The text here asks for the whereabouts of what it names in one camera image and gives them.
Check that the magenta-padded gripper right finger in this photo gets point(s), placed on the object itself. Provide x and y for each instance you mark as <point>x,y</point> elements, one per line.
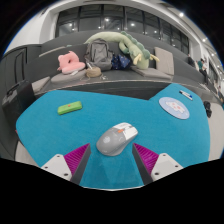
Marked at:
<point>146,159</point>

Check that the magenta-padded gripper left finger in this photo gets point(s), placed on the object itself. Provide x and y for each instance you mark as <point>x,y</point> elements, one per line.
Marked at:
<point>77,159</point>

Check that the grey and white computer mouse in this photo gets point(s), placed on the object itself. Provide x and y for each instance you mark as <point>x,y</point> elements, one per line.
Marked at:
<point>115,141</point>

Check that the round light blue mouse pad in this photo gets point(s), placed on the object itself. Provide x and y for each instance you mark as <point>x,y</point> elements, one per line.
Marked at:
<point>174,108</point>

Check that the green rectangular case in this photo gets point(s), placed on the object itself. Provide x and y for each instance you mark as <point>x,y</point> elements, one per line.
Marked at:
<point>69,108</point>

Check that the white marker with blue cap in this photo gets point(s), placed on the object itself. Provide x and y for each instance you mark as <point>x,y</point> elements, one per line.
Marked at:
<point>185,95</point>

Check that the black bag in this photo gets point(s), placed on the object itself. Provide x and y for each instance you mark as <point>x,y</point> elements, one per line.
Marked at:
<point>207,108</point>

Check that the round grey seat cushion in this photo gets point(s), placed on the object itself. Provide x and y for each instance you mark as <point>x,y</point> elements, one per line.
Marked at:
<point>65,77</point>

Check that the black suitcase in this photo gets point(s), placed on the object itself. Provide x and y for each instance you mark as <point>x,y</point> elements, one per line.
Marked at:
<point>18,100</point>

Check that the light grey seat cushion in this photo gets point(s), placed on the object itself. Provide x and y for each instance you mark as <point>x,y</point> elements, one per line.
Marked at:
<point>40,84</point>

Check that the flat grey square cushion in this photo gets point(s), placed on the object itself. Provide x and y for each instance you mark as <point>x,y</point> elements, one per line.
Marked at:
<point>151,72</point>

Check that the beige woven pouch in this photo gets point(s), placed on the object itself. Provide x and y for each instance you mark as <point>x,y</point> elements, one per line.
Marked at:
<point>93,72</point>

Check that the pink plush pillow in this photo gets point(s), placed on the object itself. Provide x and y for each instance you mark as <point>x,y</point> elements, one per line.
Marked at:
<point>71,65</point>

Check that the upright grey square cushion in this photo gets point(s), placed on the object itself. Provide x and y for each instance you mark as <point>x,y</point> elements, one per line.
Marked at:
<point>164,60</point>

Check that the navy blue patterned bag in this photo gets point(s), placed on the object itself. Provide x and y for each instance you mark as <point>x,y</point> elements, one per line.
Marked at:
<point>120,62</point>

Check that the grey backpack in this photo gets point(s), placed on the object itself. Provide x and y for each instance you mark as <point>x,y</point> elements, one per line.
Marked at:
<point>98,53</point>

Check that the person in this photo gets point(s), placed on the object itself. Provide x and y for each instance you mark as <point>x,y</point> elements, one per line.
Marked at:
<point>201,65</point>

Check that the green dragon plush toy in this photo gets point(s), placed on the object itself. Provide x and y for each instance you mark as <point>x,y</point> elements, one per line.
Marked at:
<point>133,50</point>

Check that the dark glass window row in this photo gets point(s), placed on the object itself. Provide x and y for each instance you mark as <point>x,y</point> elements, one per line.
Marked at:
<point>90,23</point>

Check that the ceiling lights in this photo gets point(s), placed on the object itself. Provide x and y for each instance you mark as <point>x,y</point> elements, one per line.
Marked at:
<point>181,14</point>

